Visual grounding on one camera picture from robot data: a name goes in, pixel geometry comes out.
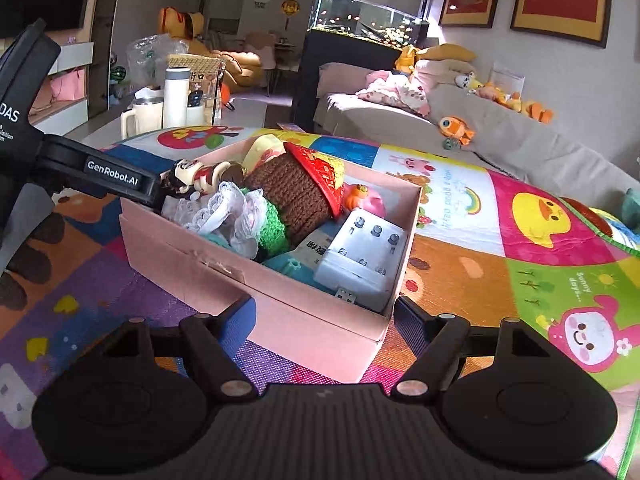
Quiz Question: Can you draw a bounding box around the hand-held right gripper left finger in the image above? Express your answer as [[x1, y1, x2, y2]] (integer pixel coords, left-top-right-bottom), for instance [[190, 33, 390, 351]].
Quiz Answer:
[[75, 294, 259, 399]]

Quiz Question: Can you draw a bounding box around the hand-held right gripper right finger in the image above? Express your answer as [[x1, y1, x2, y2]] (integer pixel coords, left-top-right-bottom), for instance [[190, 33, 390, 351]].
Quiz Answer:
[[390, 295, 576, 400]]

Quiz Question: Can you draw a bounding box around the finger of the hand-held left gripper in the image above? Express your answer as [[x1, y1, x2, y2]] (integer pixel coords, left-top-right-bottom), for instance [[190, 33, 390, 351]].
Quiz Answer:
[[40, 134, 169, 211]]

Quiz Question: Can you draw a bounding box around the pink cardboard box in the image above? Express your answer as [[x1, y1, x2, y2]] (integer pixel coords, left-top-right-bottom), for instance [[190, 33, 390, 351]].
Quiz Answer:
[[118, 134, 424, 384]]

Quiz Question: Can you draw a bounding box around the teal hand fan toy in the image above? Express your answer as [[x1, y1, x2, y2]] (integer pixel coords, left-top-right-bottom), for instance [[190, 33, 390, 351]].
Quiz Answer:
[[261, 252, 322, 287]]

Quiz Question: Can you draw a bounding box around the white battery charger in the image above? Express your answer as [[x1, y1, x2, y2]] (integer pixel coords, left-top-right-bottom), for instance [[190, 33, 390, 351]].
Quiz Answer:
[[313, 209, 408, 312]]

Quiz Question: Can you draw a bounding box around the cartoon figurine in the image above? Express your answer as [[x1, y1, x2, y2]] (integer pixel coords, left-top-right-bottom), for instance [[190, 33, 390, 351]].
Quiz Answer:
[[160, 157, 247, 202]]

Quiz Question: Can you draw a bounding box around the printed snack packet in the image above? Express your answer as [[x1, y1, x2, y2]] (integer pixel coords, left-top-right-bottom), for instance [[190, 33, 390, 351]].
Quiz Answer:
[[299, 232, 343, 273]]

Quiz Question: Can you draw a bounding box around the white lace cloth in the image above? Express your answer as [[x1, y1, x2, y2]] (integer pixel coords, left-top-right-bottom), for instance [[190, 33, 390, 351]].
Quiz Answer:
[[176, 180, 274, 261]]

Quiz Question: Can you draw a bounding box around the pink toy camera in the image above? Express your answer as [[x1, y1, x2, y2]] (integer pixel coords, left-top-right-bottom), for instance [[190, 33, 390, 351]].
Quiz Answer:
[[342, 184, 387, 219]]

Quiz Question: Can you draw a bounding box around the crocheted doll with red hat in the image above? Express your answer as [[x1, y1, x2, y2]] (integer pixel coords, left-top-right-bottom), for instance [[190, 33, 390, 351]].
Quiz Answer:
[[242, 142, 347, 262]]

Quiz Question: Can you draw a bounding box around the white coffee table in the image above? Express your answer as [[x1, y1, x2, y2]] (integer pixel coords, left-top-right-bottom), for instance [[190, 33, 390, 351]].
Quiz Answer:
[[64, 96, 268, 153]]

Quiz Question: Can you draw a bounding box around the pink bag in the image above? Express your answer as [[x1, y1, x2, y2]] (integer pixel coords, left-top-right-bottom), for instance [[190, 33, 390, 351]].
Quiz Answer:
[[49, 67, 87, 104]]

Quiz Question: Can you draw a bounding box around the white shelf unit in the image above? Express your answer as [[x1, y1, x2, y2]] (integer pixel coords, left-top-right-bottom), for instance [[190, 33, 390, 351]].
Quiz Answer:
[[27, 30, 97, 133]]

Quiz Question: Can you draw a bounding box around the white thermos bottle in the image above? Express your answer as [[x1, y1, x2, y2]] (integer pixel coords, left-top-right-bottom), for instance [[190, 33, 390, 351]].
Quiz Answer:
[[163, 67, 191, 129]]

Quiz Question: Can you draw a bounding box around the clear plastic bag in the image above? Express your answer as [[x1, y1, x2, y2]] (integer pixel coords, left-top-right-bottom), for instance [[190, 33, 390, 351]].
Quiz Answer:
[[125, 33, 189, 94]]

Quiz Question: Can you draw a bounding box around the colourful printed blanket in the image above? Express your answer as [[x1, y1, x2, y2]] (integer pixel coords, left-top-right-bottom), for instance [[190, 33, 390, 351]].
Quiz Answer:
[[0, 126, 640, 480]]

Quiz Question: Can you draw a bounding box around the wicker basket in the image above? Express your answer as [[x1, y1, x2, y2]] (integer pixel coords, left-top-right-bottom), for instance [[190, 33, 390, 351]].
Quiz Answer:
[[167, 54, 227, 122]]

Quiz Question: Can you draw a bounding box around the big yellow plush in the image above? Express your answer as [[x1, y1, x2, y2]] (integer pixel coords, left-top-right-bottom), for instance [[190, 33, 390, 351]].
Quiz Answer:
[[158, 7, 264, 94]]

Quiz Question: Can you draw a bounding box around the orange fish plush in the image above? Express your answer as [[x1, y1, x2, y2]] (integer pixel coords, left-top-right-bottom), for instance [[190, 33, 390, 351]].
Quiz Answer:
[[438, 115, 476, 146]]

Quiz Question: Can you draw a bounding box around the pink chair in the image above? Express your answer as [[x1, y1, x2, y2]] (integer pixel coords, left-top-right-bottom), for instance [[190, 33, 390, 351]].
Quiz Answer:
[[242, 32, 282, 97]]

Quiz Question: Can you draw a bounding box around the grey sofa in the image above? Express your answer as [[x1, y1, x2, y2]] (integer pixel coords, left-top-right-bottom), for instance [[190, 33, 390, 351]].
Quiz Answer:
[[314, 62, 640, 213]]

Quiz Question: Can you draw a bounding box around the orange and yellow plush toy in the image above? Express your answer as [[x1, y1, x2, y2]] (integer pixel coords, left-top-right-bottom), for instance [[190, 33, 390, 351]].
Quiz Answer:
[[476, 81, 554, 124]]

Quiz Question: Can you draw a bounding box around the black tank cabinet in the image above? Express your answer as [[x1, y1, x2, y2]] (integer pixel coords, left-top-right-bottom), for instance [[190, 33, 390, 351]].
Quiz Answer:
[[294, 30, 403, 135]]

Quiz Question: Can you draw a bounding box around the teal cloth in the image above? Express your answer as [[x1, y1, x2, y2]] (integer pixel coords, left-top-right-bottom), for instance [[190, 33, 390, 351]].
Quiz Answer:
[[622, 187, 640, 222]]

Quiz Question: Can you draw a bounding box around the white card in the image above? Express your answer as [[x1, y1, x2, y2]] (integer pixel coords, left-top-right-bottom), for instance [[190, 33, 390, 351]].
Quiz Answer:
[[492, 62, 526, 94]]

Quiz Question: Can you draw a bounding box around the yellow pillow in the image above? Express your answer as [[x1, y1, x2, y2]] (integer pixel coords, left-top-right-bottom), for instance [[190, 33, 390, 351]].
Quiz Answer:
[[416, 43, 477, 64]]

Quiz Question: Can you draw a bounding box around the fish tank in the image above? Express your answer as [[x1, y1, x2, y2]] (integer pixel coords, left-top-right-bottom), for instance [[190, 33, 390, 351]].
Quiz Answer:
[[305, 0, 431, 52]]

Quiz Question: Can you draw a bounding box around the large framed red picture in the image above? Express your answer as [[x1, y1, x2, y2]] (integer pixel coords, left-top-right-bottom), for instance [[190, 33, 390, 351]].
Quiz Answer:
[[509, 0, 614, 49]]

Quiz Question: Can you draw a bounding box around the white jug with handle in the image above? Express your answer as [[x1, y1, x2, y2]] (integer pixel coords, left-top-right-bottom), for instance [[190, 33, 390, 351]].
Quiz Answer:
[[119, 97, 166, 139]]

